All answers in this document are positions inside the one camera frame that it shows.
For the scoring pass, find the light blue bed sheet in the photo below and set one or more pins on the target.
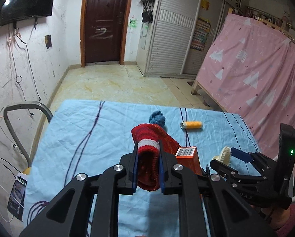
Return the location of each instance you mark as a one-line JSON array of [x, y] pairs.
[[90, 136]]

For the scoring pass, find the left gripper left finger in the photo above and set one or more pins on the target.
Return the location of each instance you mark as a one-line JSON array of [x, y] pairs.
[[88, 206]]

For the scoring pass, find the colourful wall chart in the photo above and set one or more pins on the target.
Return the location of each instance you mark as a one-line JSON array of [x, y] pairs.
[[200, 34]]

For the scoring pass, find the wall-mounted black television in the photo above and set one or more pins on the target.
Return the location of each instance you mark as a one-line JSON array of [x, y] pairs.
[[17, 10]]

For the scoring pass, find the wooden bunk bed frame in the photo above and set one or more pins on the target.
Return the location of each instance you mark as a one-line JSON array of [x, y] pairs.
[[246, 58]]

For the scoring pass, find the red white knitted sock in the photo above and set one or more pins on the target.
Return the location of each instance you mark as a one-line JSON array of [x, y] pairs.
[[150, 139]]

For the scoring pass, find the pink tree-print curtain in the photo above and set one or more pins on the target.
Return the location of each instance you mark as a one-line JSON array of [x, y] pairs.
[[264, 118]]

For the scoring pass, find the white louvered wardrobe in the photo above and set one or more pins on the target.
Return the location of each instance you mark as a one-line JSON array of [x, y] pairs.
[[164, 46]]

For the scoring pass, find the orange thread spool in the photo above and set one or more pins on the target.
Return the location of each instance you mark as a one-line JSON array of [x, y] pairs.
[[191, 125]]

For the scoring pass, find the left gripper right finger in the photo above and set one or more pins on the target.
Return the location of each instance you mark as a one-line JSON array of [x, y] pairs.
[[207, 205]]

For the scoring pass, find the blue yarn ball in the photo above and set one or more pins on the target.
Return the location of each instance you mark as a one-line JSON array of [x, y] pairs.
[[157, 118]]

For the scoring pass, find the cream hair brush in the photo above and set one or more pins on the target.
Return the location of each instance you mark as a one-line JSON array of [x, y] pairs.
[[225, 156]]

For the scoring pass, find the operator right hand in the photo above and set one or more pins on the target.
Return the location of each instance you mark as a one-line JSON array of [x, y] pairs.
[[279, 216]]

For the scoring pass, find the dark brown wooden door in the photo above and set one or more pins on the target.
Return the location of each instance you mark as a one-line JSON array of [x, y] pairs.
[[103, 28]]

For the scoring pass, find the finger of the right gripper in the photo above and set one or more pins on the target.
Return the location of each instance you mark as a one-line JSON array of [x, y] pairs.
[[243, 156], [223, 170]]

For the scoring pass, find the black bags on hook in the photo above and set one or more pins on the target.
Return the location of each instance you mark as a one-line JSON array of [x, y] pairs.
[[147, 14]]

